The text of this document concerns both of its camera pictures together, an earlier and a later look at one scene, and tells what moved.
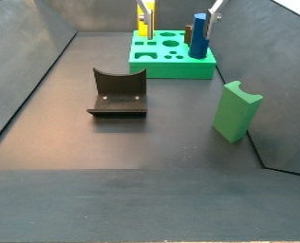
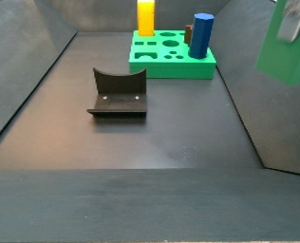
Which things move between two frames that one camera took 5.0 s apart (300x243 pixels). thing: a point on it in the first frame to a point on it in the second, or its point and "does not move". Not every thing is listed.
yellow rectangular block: (143, 27) does not move
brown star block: (188, 34) does not move
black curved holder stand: (120, 96) does not move
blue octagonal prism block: (200, 43) does not move
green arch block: (236, 111) to (286, 56)
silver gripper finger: (212, 17) to (294, 16)
